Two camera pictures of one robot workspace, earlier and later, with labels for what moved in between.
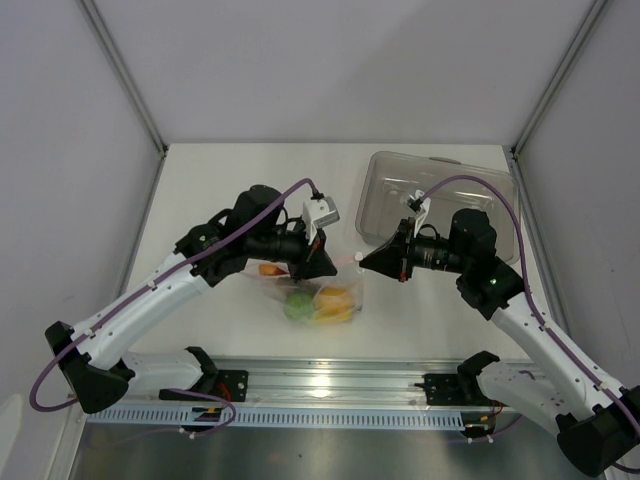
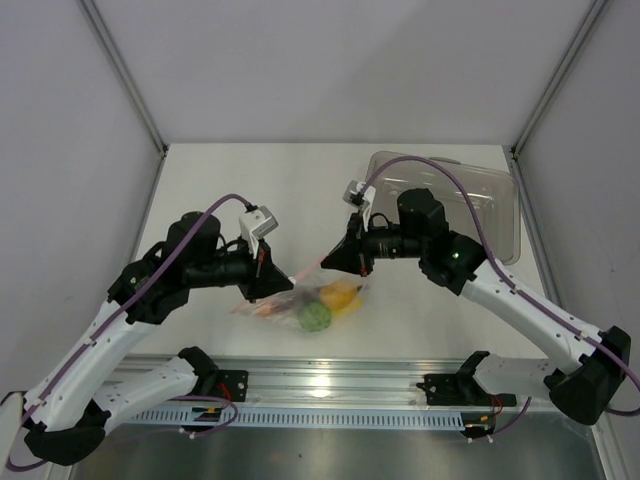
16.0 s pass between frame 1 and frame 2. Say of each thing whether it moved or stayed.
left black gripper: moved
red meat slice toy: moved
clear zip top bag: moved
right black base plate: stayed
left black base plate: stayed
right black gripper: moved
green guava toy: moved
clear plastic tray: stayed
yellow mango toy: moved
